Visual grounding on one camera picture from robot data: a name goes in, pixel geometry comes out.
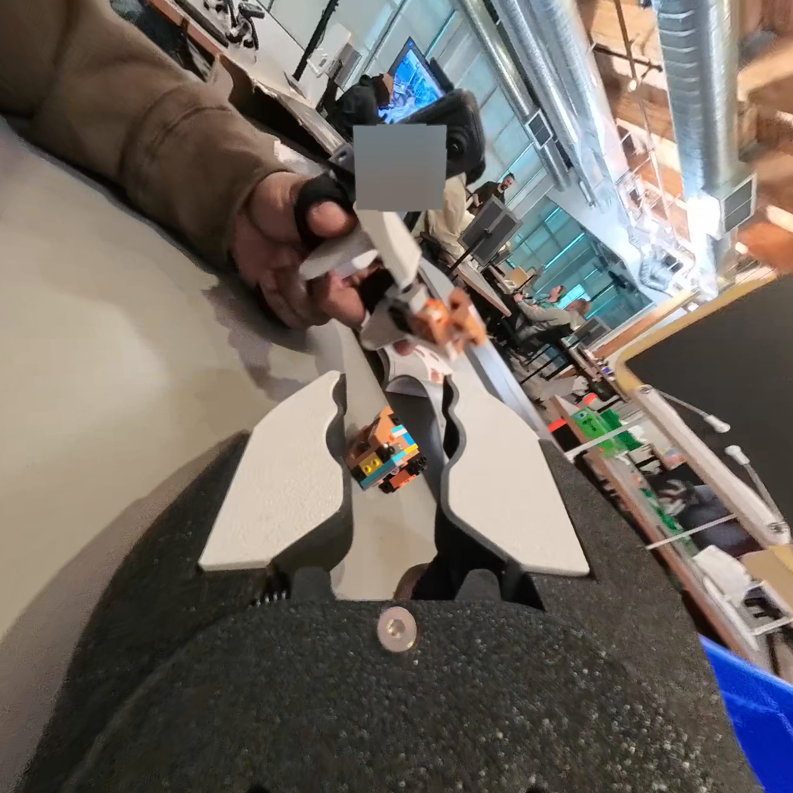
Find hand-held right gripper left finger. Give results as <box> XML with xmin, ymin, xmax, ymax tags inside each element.
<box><xmin>198</xmin><ymin>370</ymin><xmax>349</xmax><ymax>572</ymax></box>

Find person's left hand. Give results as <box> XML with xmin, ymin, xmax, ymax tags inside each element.
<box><xmin>232</xmin><ymin>172</ymin><xmax>375</xmax><ymax>330</ymax></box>

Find green crates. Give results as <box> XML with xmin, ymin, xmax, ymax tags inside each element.
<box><xmin>570</xmin><ymin>406</ymin><xmax>643</xmax><ymax>457</ymax></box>

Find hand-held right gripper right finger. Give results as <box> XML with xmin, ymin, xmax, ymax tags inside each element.
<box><xmin>440</xmin><ymin>375</ymin><xmax>591</xmax><ymax>578</ymax></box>

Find person's left forearm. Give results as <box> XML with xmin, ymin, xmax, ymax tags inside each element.
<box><xmin>0</xmin><ymin>0</ymin><xmax>293</xmax><ymax>267</ymax></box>

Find brown brick plate assembly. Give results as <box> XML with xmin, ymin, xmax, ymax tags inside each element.
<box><xmin>411</xmin><ymin>288</ymin><xmax>488</xmax><ymax>363</ymax></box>

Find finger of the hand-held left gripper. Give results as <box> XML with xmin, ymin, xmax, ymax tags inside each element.
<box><xmin>358</xmin><ymin>302</ymin><xmax>415</xmax><ymax>352</ymax></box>
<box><xmin>356</xmin><ymin>211</ymin><xmax>430</xmax><ymax>312</ymax></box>

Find small colourful brick model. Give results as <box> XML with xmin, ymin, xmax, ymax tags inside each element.
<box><xmin>344</xmin><ymin>406</ymin><xmax>427</xmax><ymax>495</ymax></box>

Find black computer monitor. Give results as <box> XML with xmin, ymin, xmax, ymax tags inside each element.
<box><xmin>457</xmin><ymin>196</ymin><xmax>523</xmax><ymax>266</ymax></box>

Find instruction booklet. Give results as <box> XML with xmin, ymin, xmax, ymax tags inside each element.
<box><xmin>378</xmin><ymin>344</ymin><xmax>456</xmax><ymax>472</ymax></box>

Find wall television screen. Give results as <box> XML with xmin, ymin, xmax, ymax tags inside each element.
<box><xmin>377</xmin><ymin>37</ymin><xmax>448</xmax><ymax>125</ymax></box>

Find blue plastic bin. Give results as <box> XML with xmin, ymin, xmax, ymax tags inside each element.
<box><xmin>700</xmin><ymin>635</ymin><xmax>793</xmax><ymax>793</ymax></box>

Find silver ventilation duct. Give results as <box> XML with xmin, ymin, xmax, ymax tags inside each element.
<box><xmin>652</xmin><ymin>0</ymin><xmax>761</xmax><ymax>267</ymax></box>
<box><xmin>458</xmin><ymin>0</ymin><xmax>598</xmax><ymax>190</ymax></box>

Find black felt desk divider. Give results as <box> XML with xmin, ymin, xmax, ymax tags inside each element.
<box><xmin>613</xmin><ymin>275</ymin><xmax>793</xmax><ymax>547</ymax></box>

